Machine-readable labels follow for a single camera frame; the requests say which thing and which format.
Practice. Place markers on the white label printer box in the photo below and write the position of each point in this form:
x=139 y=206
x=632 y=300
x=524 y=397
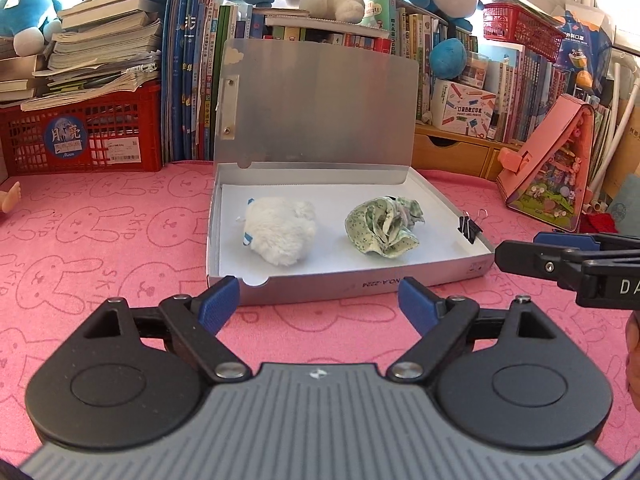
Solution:
x=462 y=110

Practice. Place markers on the black binder clip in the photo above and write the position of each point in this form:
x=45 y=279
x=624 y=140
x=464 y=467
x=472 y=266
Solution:
x=469 y=227

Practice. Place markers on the blue round plush ball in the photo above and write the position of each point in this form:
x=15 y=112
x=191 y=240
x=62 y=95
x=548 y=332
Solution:
x=447 y=57

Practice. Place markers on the grey file box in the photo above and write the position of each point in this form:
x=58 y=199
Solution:
x=330 y=110

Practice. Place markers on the white fluffy plush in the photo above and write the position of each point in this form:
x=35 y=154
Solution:
x=280 y=232

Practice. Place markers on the blue toy carton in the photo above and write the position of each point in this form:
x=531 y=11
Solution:
x=582 y=35

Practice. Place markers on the red knitted cloth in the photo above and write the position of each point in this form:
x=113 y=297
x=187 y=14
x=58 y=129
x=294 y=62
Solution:
x=600 y=222

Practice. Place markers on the person's right hand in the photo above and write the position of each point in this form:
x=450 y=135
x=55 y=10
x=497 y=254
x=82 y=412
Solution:
x=634 y=345

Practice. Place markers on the small red plastic basket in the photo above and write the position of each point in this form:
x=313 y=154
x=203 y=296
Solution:
x=525 y=27

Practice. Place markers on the large red plastic basket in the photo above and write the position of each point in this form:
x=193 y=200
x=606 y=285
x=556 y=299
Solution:
x=35 y=135

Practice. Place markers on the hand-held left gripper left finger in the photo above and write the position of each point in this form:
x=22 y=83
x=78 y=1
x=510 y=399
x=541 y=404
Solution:
x=220 y=305

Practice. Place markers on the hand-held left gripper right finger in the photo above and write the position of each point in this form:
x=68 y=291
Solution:
x=415 y=305

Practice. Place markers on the wooden drawer unit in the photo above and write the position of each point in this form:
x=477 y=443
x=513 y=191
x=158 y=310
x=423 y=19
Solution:
x=450 y=152

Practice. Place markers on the stack of lying books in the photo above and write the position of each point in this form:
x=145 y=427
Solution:
x=100 y=35

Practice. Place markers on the pink bunny print mat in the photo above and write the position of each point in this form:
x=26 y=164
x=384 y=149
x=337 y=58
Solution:
x=100 y=240

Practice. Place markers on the row of upright books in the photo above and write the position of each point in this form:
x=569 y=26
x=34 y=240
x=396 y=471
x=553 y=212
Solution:
x=185 y=85

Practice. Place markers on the green checked cloth dress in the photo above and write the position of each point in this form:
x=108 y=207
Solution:
x=380 y=230

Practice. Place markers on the pink triangular toy house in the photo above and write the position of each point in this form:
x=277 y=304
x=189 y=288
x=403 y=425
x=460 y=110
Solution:
x=550 y=160

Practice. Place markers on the brown-haired baby doll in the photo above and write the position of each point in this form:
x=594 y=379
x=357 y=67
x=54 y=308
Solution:
x=12 y=195

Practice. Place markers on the blue cat plush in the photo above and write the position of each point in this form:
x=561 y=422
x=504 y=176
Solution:
x=25 y=15

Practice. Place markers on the white plastic pipes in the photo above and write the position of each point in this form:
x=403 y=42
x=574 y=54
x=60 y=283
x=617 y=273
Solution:
x=612 y=130

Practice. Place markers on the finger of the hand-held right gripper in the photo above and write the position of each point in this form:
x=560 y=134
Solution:
x=530 y=260
x=565 y=240

